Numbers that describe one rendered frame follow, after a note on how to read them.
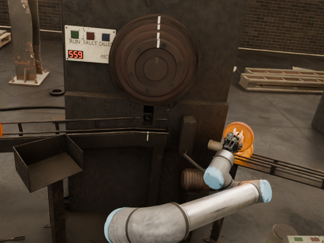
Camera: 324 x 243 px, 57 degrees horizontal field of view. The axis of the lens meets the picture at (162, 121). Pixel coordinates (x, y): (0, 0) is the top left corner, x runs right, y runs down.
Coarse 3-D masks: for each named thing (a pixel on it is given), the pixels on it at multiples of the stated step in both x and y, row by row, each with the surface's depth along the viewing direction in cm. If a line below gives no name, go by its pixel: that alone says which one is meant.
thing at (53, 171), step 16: (32, 144) 148; (48, 144) 154; (64, 144) 160; (16, 160) 142; (32, 160) 152; (48, 160) 156; (64, 160) 156; (80, 160) 150; (32, 176) 144; (48, 176) 145; (64, 176) 145; (64, 208) 162; (64, 224) 166; (64, 240) 171
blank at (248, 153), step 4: (252, 144) 164; (248, 148) 163; (252, 148) 163; (240, 152) 169; (244, 152) 165; (248, 152) 164; (252, 152) 164; (236, 156) 168; (248, 156) 164; (236, 160) 169
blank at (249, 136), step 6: (228, 126) 153; (234, 126) 152; (240, 126) 150; (246, 126) 149; (240, 132) 151; (246, 132) 150; (252, 132) 150; (246, 138) 151; (252, 138) 149; (246, 144) 152; (240, 150) 154
